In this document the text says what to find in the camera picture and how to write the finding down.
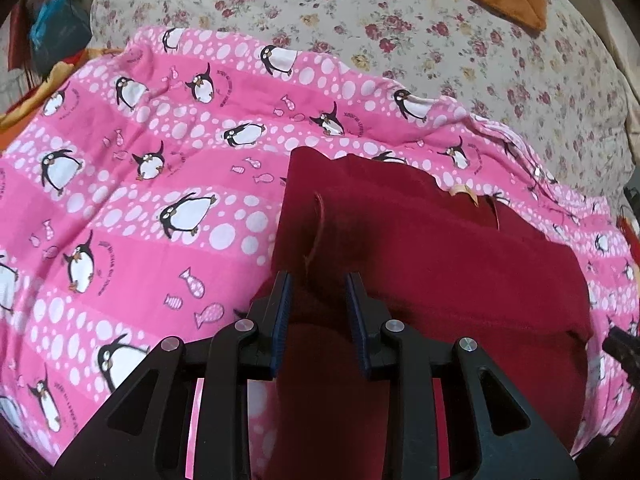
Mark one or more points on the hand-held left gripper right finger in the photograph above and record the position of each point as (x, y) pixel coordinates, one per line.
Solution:
(356, 310)

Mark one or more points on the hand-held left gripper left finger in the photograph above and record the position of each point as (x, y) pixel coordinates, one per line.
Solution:
(283, 310)

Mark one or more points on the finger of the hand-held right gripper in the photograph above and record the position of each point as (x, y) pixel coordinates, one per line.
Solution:
(620, 344)

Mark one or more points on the dark red garment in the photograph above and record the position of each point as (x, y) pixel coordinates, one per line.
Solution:
(450, 280)

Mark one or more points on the pink penguin print blanket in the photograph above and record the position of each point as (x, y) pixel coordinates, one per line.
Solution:
(150, 185)

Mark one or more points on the floral quilt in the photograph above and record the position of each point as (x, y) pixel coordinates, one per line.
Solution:
(400, 25)

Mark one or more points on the orange yellow cloth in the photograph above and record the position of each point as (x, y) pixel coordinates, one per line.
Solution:
(30, 95)

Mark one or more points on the blue plastic bag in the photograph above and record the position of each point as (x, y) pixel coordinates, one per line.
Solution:
(55, 25)

